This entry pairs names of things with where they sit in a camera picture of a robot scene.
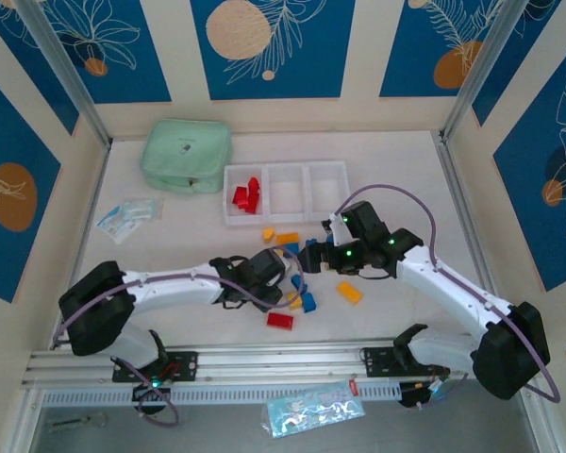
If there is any white plastic bin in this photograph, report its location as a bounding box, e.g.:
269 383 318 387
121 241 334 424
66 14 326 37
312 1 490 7
265 162 310 226
224 163 269 227
306 159 351 223

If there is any clear plastic packet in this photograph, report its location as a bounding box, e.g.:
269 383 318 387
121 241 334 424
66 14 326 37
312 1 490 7
120 197 164 223

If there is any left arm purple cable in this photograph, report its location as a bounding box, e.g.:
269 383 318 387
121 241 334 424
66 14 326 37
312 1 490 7
58 244 306 428

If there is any shiny sticker packet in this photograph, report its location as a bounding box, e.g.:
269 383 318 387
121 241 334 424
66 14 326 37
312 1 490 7
261 381 367 440

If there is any aluminium frame post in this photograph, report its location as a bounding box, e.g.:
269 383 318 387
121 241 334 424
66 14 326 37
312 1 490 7
442 0 529 143
18 0 113 148

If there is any aluminium side rail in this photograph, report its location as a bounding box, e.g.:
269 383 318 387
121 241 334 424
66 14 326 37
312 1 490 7
49 141 112 350
431 131 510 339

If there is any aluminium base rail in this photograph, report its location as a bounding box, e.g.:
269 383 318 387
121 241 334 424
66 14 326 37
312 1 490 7
21 337 543 393

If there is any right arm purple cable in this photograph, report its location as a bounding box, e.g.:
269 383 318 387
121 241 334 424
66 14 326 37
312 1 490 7
339 183 562 405

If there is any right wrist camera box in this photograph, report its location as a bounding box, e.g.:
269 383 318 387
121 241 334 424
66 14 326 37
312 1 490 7
321 212 353 246

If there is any blue white plastic packet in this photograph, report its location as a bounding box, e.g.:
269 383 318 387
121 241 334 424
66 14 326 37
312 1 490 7
96 205 141 244

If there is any grey slotted cable duct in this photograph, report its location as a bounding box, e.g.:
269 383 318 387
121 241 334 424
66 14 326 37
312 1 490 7
42 381 402 407

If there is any mint green zipper pouch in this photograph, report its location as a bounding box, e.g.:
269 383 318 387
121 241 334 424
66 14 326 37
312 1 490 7
139 118 233 194

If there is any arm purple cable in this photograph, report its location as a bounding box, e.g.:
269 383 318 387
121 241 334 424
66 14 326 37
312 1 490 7
339 183 562 405
58 244 306 428

